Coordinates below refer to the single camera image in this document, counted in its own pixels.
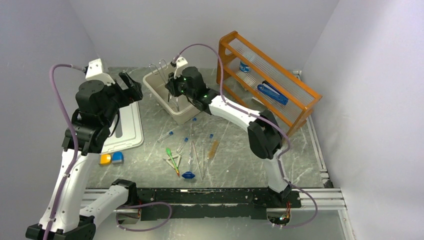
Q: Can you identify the orange sponge block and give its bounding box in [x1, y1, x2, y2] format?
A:
[99, 154, 112, 166]

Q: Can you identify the blue white container on shelf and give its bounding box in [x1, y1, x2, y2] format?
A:
[239, 60, 251, 73]

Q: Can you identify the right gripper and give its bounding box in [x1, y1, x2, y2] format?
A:
[165, 69, 196, 100]

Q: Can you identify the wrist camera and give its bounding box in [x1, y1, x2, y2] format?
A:
[170, 56, 189, 79]
[85, 58, 108, 85]

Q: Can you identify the blue stapler on shelf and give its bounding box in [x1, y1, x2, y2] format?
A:
[256, 80, 289, 106]

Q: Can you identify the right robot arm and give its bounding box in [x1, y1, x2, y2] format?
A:
[165, 64, 293, 207]

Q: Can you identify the glass stirring rod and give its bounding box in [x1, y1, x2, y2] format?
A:
[191, 141, 204, 181]

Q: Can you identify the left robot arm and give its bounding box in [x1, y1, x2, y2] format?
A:
[25, 72, 144, 240]

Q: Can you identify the white bin lid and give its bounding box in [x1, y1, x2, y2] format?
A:
[101, 102, 145, 154]

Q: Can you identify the orange wooden shelf rack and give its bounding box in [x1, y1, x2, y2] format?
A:
[216, 31, 322, 137]

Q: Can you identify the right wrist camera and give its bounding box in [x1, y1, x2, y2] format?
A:
[170, 56, 189, 79]

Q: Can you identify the green plastic spoon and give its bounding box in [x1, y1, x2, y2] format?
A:
[166, 147, 180, 177]

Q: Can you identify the beige plastic bin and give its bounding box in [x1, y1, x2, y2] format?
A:
[143, 63, 200, 125]

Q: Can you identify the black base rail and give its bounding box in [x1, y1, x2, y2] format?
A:
[119, 187, 302, 221]

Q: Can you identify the brown test tube brush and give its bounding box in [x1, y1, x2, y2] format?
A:
[207, 140, 220, 159]

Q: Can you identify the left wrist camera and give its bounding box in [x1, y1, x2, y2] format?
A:
[85, 58, 108, 85]

